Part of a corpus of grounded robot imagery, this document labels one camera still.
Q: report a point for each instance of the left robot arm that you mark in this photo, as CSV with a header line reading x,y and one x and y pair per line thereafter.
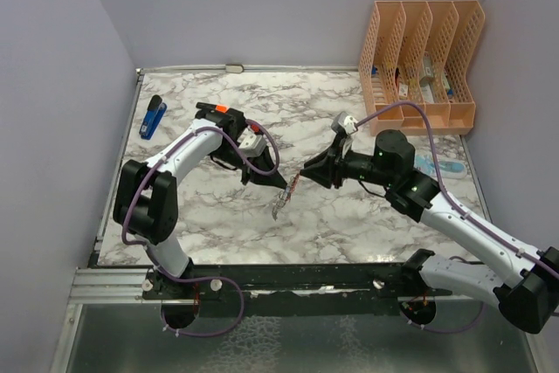
x,y
146,203

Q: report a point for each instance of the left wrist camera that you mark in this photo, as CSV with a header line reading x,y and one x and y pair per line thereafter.
x,y
253,145

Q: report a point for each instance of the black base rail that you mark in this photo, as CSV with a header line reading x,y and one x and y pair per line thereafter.
x,y
290,290

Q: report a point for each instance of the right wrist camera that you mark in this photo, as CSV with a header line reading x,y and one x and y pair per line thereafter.
x,y
344,124

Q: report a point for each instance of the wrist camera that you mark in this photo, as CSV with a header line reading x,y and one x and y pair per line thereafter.
x,y
253,145
344,124

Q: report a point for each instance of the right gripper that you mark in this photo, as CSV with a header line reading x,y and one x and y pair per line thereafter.
x,y
327,169

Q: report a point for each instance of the peach desk file organizer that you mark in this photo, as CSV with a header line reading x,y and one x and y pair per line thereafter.
x,y
413,65

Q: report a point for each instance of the blue stapler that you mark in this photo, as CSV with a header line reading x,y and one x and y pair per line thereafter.
x,y
152,118

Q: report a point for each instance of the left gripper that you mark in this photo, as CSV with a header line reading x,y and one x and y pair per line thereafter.
x,y
249,174

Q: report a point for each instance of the light blue packaged item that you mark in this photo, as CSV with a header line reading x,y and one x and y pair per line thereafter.
x,y
448,168

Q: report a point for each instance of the orange black highlighter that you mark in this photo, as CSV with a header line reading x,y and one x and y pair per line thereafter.
x,y
207,108

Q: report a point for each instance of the red handled keyring with rings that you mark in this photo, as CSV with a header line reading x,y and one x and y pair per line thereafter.
x,y
285,196

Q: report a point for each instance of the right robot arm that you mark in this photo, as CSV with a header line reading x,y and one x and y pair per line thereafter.
x,y
517,278

